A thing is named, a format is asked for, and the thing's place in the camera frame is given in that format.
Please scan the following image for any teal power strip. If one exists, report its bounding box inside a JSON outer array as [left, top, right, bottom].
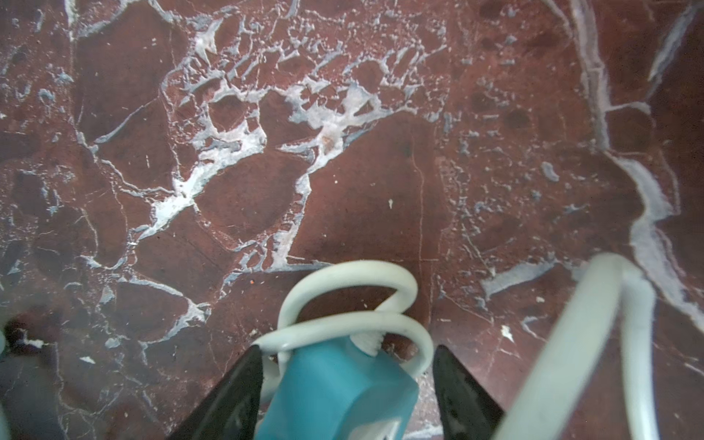
[[255, 337, 419, 439]]

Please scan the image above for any white cord of teal strip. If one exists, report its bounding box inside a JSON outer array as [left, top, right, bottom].
[[252, 252, 661, 440]]

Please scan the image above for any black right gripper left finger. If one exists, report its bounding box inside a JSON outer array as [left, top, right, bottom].
[[169, 345, 263, 440]]

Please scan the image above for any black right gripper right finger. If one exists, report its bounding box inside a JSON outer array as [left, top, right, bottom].
[[432, 345, 503, 440]]

